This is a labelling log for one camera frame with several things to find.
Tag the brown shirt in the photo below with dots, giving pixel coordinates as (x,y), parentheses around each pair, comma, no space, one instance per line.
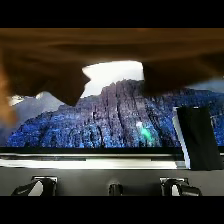
(100,46)

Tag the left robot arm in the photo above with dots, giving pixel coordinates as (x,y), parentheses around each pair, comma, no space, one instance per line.
(33,188)

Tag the silver frame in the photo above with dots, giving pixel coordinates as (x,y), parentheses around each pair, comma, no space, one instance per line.
(100,163)

